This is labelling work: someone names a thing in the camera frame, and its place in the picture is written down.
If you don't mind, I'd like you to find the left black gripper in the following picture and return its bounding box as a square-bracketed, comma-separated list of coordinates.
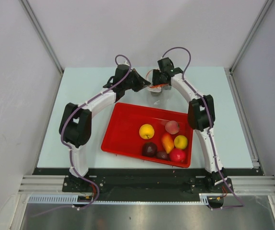
[123, 69, 151, 92]

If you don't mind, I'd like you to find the clear zip top bag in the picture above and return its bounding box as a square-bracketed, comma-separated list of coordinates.
[144, 69, 174, 106]

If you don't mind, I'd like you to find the pink fake peach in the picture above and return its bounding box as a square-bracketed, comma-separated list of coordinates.
[165, 121, 180, 135]

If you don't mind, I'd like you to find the yellow fake apple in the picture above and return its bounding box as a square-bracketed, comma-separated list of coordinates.
[139, 124, 155, 139]

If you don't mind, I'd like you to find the yellow fake lemon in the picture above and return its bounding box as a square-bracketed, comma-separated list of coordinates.
[174, 135, 188, 150]

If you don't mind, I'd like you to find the dark purple fake fruit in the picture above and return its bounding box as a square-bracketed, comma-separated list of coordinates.
[142, 142, 157, 157]

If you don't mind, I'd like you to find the dark maroon fake fig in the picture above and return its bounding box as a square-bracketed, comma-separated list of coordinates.
[156, 151, 169, 161]

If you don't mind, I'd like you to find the red fake apple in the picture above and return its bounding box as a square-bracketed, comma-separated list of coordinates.
[169, 148, 186, 162]

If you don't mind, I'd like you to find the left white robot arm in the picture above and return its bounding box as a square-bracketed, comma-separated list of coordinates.
[59, 62, 151, 192]

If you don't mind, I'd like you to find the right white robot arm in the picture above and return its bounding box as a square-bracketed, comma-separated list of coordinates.
[152, 57, 227, 192]

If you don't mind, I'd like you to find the dark green fake avocado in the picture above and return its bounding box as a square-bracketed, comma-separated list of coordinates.
[150, 88, 162, 96]

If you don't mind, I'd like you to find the red plastic tray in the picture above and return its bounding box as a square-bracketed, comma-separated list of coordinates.
[101, 103, 193, 168]

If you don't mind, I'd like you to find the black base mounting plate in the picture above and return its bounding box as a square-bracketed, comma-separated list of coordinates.
[33, 167, 264, 202]

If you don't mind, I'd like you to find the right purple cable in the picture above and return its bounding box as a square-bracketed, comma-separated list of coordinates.
[160, 46, 245, 208]

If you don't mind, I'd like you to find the purple cable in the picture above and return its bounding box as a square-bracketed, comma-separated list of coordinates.
[31, 55, 132, 218]
[160, 46, 245, 208]

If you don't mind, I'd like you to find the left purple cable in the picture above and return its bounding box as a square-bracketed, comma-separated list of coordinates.
[31, 55, 132, 218]

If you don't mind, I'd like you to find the white slotted cable duct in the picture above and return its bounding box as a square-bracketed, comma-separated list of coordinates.
[27, 194, 223, 207]

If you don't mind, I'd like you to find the right aluminium frame post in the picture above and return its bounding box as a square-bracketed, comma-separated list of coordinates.
[228, 0, 275, 74]

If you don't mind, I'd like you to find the aluminium frame post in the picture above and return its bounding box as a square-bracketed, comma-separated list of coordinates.
[228, 0, 275, 74]
[19, 0, 64, 76]

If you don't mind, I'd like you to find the aluminium front rail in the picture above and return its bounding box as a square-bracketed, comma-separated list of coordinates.
[19, 175, 275, 196]

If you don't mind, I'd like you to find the left aluminium frame post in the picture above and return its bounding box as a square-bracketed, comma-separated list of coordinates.
[19, 0, 64, 76]

